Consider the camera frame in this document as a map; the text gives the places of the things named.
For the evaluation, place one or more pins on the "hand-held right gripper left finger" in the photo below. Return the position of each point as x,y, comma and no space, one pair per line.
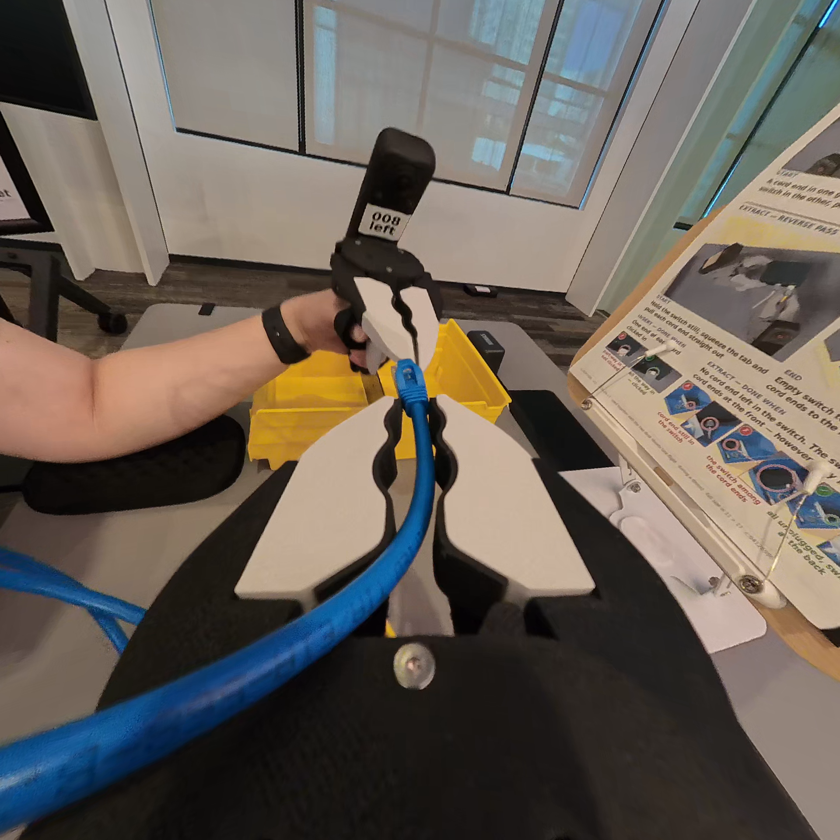
321,518

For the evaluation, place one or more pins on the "wooden display board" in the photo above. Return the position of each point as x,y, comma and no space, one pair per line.
807,649

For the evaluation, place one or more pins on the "printed instruction sheet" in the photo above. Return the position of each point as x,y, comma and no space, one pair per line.
754,328

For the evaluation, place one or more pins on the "black wristband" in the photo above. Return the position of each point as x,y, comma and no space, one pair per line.
282,334

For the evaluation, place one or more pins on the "teal glass partition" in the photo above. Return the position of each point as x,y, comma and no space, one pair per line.
754,131

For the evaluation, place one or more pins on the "person's left forearm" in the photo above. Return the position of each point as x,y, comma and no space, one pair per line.
131,394

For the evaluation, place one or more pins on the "person's left hand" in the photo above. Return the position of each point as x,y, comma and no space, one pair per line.
315,321

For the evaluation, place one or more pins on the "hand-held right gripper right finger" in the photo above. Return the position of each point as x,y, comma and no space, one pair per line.
512,525

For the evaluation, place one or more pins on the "black easel stand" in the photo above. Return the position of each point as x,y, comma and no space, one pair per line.
46,275

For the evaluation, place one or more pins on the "yellow plastic bin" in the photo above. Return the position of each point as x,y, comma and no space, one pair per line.
308,407

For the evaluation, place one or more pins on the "black wall panel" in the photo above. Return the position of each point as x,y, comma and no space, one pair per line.
39,59

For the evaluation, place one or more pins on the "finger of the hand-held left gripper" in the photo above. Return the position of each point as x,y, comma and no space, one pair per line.
425,325
380,321

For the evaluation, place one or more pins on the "black rectangular box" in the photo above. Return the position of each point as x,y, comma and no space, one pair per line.
487,348

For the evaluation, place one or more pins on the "small black floor box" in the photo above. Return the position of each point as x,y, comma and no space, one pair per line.
480,291

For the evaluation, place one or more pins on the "framed marker sign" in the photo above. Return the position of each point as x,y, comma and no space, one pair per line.
13,197

